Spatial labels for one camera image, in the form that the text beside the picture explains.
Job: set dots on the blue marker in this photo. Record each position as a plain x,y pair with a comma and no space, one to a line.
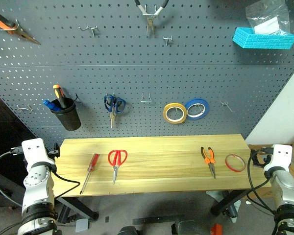
50,104

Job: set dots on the yellow tape roll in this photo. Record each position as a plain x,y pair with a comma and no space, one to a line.
166,117

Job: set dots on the clear plastic bag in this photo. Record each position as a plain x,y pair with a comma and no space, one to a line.
267,14

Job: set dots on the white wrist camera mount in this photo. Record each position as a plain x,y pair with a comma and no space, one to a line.
34,150
280,154

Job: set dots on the small orange needle-nose pliers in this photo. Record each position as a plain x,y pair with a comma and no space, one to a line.
210,160

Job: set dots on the turquoise brick pattern bin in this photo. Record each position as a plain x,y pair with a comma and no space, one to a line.
262,40

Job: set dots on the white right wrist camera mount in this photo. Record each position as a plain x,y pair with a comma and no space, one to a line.
280,154

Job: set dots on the gray caster wheel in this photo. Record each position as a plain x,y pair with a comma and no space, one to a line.
232,210

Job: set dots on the small red box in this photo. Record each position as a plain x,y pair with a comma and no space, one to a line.
216,229

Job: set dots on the dark rounded shape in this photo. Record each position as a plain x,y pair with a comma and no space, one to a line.
128,231
185,227

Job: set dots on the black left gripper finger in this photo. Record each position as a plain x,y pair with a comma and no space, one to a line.
56,149

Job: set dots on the silver pegboard hook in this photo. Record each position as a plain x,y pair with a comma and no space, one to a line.
24,108
89,28
145,100
226,105
168,39
13,29

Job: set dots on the thin red tape roll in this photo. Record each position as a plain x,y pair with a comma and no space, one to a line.
227,166

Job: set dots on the gray metal pegboard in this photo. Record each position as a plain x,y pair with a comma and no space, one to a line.
137,71

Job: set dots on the blue tape roll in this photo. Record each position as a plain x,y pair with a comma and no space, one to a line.
205,107

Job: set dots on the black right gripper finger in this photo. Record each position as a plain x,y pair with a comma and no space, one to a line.
255,164
255,150

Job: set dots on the large orange black pliers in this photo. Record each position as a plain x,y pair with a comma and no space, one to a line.
1,22

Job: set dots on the black table leg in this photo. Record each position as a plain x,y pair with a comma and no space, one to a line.
78,208
225,203

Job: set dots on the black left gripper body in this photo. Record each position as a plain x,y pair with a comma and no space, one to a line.
51,154

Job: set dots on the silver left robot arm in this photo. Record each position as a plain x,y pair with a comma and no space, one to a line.
36,181

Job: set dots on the black cup holder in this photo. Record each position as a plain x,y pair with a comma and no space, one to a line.
68,118

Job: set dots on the orange black screwdriver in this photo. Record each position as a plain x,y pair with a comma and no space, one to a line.
59,94

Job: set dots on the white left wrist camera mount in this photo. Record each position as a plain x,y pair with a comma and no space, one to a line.
34,150

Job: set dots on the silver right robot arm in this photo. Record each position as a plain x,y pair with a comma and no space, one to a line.
285,186

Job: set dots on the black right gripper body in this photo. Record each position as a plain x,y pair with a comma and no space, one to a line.
266,156

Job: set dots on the gray floor plate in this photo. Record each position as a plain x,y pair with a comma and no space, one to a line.
82,225

